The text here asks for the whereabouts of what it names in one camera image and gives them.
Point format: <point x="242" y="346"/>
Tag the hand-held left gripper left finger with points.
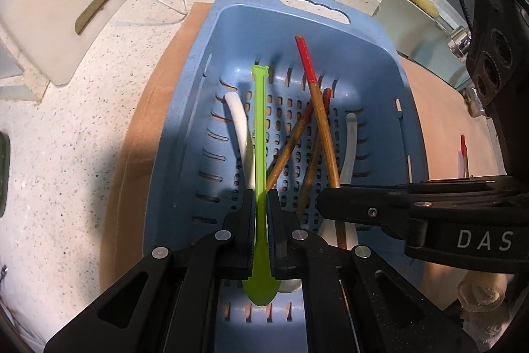
<point x="249" y="220"/>

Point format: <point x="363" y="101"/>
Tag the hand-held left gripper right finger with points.
<point x="270" y="220"/>

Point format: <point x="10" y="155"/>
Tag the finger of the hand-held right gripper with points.
<point x="355" y="204"/>

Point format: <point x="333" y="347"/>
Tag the red-tipped wooden chopstick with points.
<point x="292" y="146"/>
<point x="314" y="96"/>
<point x="308" y="175"/>
<point x="464" y="148"/>

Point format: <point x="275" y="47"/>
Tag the white soup spoon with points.
<point x="350" y="146"/>
<point x="239" y="121"/>

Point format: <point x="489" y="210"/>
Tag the green plastic spoon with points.
<point x="259" y="129"/>

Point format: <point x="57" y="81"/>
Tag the blue plastic basket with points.
<point x="248" y="26"/>

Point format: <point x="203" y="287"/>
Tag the person's right hand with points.
<point x="483" y="291"/>

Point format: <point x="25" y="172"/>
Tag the brown mat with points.
<point x="140" y="154"/>

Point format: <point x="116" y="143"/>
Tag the dark green object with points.
<point x="3" y="171"/>

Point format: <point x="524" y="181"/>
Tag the white cutting board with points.
<point x="49" y="5"/>

